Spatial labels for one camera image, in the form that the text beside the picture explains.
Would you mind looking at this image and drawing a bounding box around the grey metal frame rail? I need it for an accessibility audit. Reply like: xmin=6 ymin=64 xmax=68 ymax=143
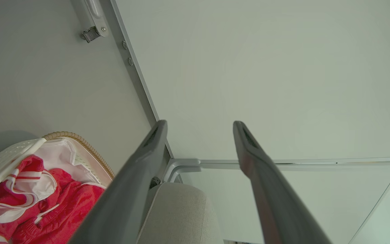
xmin=162 ymin=156 xmax=390 ymax=184

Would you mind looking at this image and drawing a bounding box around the red white striped garment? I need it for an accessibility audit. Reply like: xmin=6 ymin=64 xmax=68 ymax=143
xmin=0 ymin=155 xmax=59 ymax=225

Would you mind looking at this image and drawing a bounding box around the white fabric basket liner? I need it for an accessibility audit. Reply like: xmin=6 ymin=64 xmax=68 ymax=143
xmin=43 ymin=138 xmax=107 ymax=188

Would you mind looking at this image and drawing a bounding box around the red cloth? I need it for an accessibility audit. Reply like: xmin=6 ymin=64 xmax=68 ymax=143
xmin=0 ymin=168 xmax=106 ymax=244

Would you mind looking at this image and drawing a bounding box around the white paper tag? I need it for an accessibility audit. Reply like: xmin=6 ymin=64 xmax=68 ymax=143
xmin=0 ymin=137 xmax=47 ymax=194

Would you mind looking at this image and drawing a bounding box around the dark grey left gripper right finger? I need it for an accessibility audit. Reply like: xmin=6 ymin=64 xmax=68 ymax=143
xmin=233 ymin=121 xmax=333 ymax=244

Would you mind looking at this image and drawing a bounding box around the grey metal frame post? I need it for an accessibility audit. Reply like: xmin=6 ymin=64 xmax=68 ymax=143
xmin=109 ymin=0 xmax=174 ymax=160

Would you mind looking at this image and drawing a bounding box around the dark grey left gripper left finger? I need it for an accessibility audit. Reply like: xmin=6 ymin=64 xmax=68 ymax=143
xmin=68 ymin=120 xmax=168 ymax=244

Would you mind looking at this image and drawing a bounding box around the woven basket with white liner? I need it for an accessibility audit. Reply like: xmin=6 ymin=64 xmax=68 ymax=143
xmin=0 ymin=131 xmax=115 ymax=194

